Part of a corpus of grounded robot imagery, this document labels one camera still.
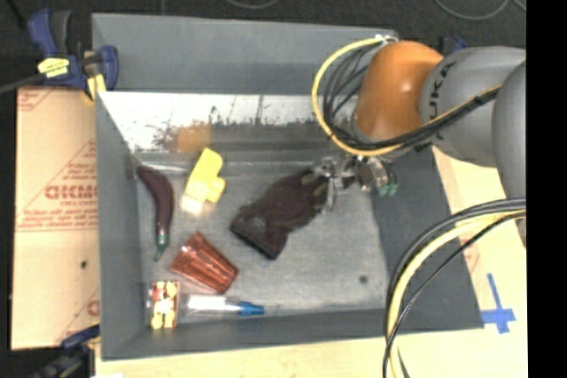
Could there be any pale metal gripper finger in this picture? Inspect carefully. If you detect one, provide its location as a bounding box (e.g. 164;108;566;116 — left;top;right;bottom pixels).
311;162;339;188
322;181;339;214

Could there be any dark maroon cloth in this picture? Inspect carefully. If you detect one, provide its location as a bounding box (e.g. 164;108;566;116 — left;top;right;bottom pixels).
229;166;334;261

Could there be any grey metal bin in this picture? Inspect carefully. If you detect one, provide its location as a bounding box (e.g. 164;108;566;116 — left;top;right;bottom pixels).
90;12;485;362

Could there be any yellow plastic block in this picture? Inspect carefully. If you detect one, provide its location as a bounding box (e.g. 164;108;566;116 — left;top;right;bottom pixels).
180;147;227;216

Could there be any red ribbed cup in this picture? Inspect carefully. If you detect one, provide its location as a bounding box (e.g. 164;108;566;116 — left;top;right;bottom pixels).
170;230;241;295

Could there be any white tube with blue cap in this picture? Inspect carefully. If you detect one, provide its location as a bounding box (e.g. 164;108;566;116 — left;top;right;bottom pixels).
183;294;267;319

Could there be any purple toy eggplant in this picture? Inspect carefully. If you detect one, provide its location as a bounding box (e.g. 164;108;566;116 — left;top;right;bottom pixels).
136;164;176;263

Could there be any clear packet of yellow pieces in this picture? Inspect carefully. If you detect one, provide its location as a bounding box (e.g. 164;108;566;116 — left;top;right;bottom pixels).
145;280;182;331

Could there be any brown cardboard board red print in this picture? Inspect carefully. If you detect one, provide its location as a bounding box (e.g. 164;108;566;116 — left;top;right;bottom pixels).
9;85;101;351

